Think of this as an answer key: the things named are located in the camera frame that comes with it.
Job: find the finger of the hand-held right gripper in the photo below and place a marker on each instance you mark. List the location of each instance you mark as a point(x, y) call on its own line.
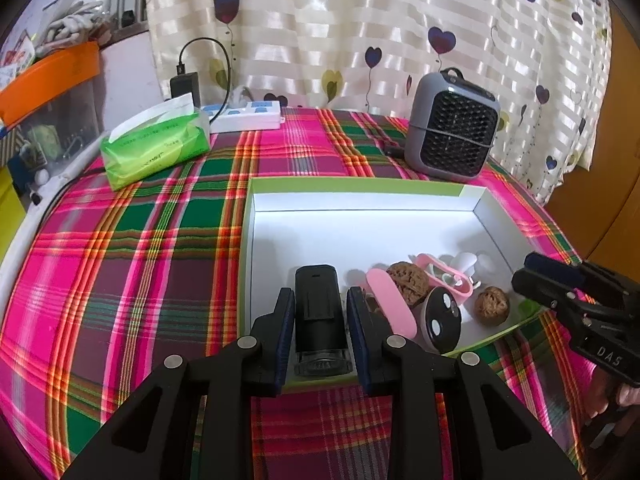
point(535, 282)
point(550, 265)

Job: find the pink plaid tablecloth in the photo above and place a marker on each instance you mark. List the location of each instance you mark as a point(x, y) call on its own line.
point(125, 270)

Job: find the grey space heater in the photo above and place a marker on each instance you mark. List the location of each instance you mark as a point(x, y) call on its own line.
point(450, 125)

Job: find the white plug adapter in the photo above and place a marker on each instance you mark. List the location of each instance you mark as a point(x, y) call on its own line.
point(467, 262)

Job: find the green tissue pack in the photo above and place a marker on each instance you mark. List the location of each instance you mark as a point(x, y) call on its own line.
point(155, 150)

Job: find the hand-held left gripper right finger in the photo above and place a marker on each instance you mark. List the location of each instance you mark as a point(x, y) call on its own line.
point(359, 340)

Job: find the orange bin lid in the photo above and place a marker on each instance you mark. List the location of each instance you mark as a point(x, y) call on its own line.
point(50, 77)

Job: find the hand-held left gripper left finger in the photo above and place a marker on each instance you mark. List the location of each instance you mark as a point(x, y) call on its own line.
point(286, 340)

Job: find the pink oblong case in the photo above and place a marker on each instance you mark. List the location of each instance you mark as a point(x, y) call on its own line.
point(390, 300)

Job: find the white work gloves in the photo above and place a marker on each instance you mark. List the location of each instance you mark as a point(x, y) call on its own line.
point(70, 25)

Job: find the colourful printed packet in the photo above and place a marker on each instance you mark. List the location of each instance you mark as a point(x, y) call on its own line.
point(15, 60)

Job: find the person's right hand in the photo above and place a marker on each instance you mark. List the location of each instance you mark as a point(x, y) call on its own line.
point(607, 395)

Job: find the wooden cabinet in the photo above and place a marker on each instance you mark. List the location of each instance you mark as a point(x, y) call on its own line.
point(615, 160)

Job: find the clear storage bin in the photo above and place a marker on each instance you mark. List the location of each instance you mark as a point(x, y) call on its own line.
point(55, 130)

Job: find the white power strip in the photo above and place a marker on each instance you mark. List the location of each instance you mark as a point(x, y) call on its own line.
point(245, 120)

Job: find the black round disc white dots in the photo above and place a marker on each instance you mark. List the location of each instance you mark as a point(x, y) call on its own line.
point(445, 320)

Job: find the black charger adapter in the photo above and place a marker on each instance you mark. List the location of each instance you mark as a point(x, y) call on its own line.
point(185, 87)

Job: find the yellow-green cardboard box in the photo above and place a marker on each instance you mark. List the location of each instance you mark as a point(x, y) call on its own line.
point(10, 205)

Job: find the small brown walnut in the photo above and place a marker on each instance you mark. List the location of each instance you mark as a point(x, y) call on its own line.
point(492, 305)

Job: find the green and white cardboard box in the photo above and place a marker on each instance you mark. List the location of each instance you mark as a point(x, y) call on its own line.
point(360, 230)

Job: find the pink clip with grey pads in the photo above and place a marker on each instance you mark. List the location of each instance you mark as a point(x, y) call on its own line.
point(422, 260)

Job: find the large brown walnut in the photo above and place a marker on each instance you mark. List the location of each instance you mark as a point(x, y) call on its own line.
point(407, 280)

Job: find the cream heart-print curtain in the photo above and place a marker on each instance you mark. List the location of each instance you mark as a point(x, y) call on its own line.
point(350, 10)

